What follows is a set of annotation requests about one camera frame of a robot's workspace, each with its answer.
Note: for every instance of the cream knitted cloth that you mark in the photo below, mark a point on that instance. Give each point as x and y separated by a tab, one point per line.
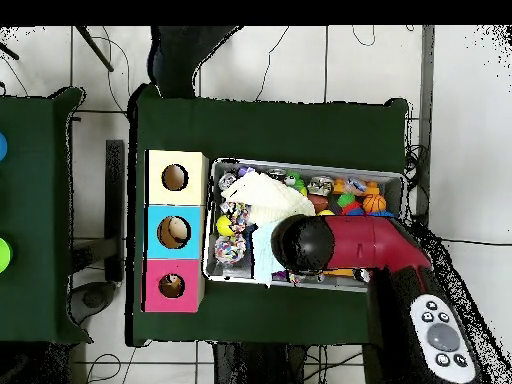
272	196

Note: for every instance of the mint green knitted cloth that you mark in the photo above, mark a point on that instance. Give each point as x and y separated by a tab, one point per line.
262	256

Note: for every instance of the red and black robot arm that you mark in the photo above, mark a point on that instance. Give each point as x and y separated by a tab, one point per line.
368	244

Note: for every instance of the shallow clear mesh bin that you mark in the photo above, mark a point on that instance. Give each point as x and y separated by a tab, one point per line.
228	276

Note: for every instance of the wooden box with three holes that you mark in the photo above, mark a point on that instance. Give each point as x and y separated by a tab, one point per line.
174	232

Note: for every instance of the yellow smiley ball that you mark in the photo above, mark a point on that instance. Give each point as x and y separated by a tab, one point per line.
224	226

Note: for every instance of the dark green table cloth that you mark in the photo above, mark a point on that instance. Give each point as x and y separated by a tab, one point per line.
264	128

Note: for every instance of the orange toy basketball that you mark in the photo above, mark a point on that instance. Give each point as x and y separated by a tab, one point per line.
374	203

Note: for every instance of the green side table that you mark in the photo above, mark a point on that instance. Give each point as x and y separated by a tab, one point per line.
36	216

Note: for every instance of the black tripod leg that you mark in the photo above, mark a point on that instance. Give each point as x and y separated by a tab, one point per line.
94	48

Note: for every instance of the green disc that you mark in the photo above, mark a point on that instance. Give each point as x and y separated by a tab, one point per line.
2	254

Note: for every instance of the blue disc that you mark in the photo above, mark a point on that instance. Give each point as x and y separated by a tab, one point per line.
2	146

